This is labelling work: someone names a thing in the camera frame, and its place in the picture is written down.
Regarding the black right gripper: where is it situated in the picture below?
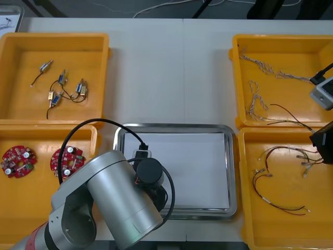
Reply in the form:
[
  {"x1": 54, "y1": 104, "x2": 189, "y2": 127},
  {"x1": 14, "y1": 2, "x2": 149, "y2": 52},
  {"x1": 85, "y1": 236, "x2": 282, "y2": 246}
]
[{"x1": 309, "y1": 122, "x2": 333, "y2": 165}]

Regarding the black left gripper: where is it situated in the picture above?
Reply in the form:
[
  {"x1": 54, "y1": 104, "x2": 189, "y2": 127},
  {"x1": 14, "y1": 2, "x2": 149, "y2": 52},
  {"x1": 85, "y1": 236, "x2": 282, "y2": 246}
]
[{"x1": 142, "y1": 185, "x2": 168, "y2": 210}]

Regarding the blue-white twisted wire harness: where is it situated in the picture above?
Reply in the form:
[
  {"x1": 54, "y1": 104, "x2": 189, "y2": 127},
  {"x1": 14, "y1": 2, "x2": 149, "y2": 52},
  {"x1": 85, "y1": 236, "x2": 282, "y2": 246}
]
[
  {"x1": 238, "y1": 46, "x2": 317, "y2": 84},
  {"x1": 245, "y1": 79, "x2": 270, "y2": 122}
]

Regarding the white paper sheet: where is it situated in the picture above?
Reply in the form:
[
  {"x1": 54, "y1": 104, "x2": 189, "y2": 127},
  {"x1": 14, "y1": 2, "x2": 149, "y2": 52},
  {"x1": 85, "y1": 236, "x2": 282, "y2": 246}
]
[
  {"x1": 0, "y1": 14, "x2": 21, "y2": 32},
  {"x1": 122, "y1": 132, "x2": 230, "y2": 210}
]

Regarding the yellow-orange plastic bin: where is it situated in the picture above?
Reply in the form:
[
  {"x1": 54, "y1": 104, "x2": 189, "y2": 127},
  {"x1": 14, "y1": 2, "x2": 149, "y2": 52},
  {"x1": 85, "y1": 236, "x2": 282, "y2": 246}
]
[
  {"x1": 237, "y1": 127, "x2": 333, "y2": 250},
  {"x1": 0, "y1": 32, "x2": 113, "y2": 129},
  {"x1": 228, "y1": 33, "x2": 333, "y2": 129},
  {"x1": 0, "y1": 124, "x2": 103, "y2": 248}
]

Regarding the steel tray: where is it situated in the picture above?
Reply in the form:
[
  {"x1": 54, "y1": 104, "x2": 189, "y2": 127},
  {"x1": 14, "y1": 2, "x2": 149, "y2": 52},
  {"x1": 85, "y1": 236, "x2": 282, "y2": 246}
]
[
  {"x1": 108, "y1": 122, "x2": 238, "y2": 221},
  {"x1": 0, "y1": 5, "x2": 25, "y2": 33}
]

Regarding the round red circuit board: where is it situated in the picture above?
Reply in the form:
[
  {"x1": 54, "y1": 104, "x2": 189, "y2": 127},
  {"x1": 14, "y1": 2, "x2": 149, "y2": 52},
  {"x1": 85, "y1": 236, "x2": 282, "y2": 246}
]
[
  {"x1": 50, "y1": 145, "x2": 87, "y2": 181},
  {"x1": 2, "y1": 145, "x2": 37, "y2": 179}
]

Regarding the black furniture leg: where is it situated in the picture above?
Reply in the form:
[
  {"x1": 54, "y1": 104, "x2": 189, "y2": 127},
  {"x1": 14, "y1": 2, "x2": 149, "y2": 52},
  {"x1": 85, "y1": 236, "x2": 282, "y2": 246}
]
[
  {"x1": 191, "y1": 0, "x2": 213, "y2": 19},
  {"x1": 33, "y1": 0, "x2": 69, "y2": 18}
]

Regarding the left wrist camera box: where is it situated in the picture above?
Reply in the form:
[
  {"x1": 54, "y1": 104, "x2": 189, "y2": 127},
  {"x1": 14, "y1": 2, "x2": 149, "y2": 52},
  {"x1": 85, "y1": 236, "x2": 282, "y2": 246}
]
[{"x1": 132, "y1": 148, "x2": 152, "y2": 161}]

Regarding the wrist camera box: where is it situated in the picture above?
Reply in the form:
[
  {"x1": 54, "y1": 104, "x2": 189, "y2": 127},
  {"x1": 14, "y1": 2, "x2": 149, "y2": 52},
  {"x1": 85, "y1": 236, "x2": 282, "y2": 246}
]
[
  {"x1": 309, "y1": 76, "x2": 333, "y2": 111},
  {"x1": 132, "y1": 148, "x2": 152, "y2": 161}
]

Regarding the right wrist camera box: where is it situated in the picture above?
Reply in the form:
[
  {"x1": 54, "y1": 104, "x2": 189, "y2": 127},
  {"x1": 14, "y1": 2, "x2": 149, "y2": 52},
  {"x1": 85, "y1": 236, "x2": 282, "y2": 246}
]
[{"x1": 309, "y1": 76, "x2": 333, "y2": 111}]

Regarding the red black wire harness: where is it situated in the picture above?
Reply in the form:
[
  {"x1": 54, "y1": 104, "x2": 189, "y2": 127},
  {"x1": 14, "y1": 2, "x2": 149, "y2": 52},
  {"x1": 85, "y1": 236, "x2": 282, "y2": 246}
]
[{"x1": 252, "y1": 168, "x2": 311, "y2": 216}]

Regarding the blue label solenoid with cable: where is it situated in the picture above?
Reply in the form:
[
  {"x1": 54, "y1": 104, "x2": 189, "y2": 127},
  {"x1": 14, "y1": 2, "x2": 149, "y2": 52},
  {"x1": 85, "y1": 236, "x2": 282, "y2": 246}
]
[
  {"x1": 46, "y1": 91, "x2": 65, "y2": 120},
  {"x1": 49, "y1": 69, "x2": 69, "y2": 91},
  {"x1": 69, "y1": 78, "x2": 89, "y2": 104}
]

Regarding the metal solenoid with cable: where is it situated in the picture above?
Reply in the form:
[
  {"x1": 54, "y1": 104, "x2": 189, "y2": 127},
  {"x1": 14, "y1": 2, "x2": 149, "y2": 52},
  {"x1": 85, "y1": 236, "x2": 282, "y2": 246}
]
[{"x1": 30, "y1": 59, "x2": 54, "y2": 88}]

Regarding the white floor cable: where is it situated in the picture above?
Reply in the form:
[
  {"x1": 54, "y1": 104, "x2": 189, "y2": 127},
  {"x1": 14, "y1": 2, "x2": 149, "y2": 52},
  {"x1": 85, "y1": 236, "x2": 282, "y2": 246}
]
[{"x1": 132, "y1": 0, "x2": 255, "y2": 18}]

